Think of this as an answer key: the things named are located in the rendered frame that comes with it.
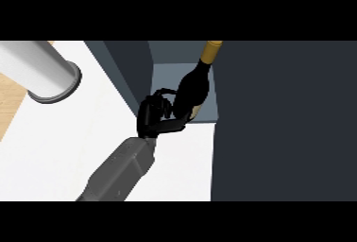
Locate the white cylinder with grey rim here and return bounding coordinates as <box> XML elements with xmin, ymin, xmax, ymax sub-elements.
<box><xmin>0</xmin><ymin>41</ymin><xmax>85</xmax><ymax>105</ymax></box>

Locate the grey open cabinet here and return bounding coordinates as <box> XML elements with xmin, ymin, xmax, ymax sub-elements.
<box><xmin>85</xmin><ymin>41</ymin><xmax>220</xmax><ymax>124</ymax></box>

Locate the dark grey cabinet door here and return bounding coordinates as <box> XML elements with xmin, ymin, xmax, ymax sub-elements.
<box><xmin>210</xmin><ymin>41</ymin><xmax>357</xmax><ymax>202</ymax></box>

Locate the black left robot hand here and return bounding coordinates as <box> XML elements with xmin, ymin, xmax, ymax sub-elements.
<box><xmin>136</xmin><ymin>88</ymin><xmax>195</xmax><ymax>140</ymax></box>

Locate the black wine bottle gold neck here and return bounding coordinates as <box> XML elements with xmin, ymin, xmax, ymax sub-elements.
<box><xmin>172</xmin><ymin>41</ymin><xmax>225</xmax><ymax>123</ymax></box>

